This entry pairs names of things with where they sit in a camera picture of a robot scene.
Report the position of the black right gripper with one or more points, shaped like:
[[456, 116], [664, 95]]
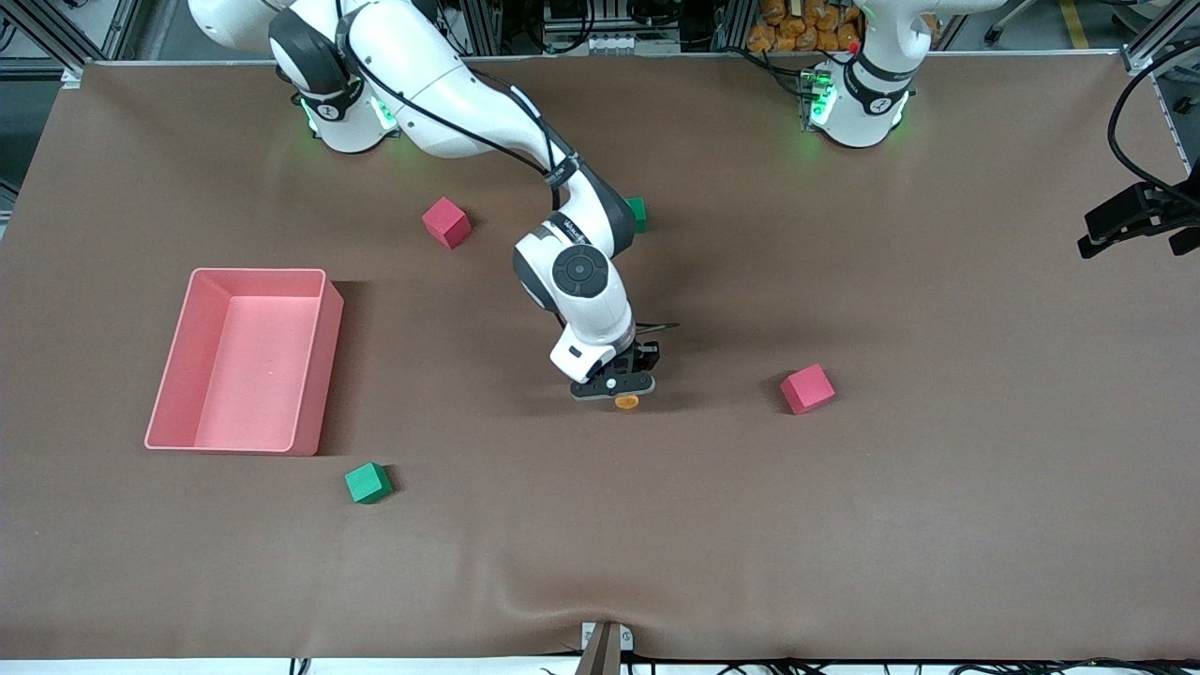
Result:
[[646, 356]]

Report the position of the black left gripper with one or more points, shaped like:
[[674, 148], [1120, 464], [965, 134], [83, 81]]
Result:
[[1128, 210]]

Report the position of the orange objects pile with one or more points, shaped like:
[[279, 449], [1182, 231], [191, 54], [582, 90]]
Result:
[[797, 28]]

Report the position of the aluminium frame strut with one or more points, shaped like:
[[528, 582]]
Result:
[[56, 33], [1158, 42]]

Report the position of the pink foam cube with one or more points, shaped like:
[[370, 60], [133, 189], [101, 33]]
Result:
[[446, 223], [806, 390]]

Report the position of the pink plastic tray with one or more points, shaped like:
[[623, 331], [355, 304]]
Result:
[[253, 375]]

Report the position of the brown table cover mat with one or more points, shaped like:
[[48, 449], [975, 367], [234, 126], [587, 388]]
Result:
[[844, 516]]

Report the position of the green foam cube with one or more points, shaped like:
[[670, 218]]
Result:
[[367, 484], [639, 214]]

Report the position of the orange mushroom push button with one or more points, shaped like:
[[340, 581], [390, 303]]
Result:
[[626, 403]]

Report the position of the white power strip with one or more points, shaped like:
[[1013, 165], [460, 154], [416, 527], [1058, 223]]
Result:
[[609, 44]]

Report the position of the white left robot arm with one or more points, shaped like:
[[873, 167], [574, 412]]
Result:
[[867, 103]]

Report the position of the brown post with metal bracket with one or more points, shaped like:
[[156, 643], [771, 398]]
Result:
[[602, 652]]

